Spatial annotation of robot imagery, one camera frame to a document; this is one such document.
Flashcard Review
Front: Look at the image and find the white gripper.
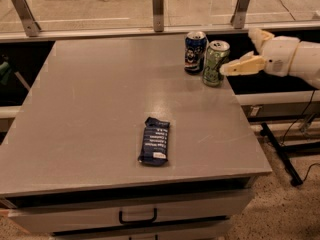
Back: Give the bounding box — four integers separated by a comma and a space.
220, 28, 300, 77

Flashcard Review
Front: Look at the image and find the green soda can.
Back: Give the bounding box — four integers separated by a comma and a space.
202, 40, 230, 87

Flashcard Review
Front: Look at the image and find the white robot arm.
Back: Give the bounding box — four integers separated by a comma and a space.
220, 28, 320, 89

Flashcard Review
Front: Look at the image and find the blue pepsi can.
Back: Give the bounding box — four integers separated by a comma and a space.
184, 31, 207, 74

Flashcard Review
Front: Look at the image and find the black metal stand leg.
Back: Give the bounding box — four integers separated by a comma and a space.
260, 122, 320, 187

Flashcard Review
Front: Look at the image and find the dark blue snack bar wrapper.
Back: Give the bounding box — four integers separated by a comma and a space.
138, 117, 170, 166

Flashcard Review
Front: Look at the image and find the grey lower drawer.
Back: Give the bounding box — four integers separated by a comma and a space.
50, 218, 231, 240

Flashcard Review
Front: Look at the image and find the grey drawer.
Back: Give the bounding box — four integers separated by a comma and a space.
9, 189, 253, 233
50, 218, 231, 240

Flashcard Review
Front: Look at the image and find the grey top drawer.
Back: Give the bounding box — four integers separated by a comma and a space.
9, 189, 253, 233

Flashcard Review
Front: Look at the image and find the right metal bracket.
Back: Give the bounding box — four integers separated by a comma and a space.
230, 0, 250, 29

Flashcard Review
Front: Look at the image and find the metal bracket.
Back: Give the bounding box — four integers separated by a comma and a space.
230, 0, 250, 29
11, 0, 41, 37
152, 0, 164, 32

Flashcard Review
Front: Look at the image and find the white horizontal rail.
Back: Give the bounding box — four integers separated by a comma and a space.
236, 90, 320, 106

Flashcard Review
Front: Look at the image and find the middle metal bracket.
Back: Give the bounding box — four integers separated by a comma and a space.
152, 0, 164, 32

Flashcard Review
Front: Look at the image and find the black drawer handle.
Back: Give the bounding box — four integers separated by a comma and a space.
118, 208, 158, 225

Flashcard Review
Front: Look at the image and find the left metal bracket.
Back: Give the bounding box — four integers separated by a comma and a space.
11, 0, 41, 37

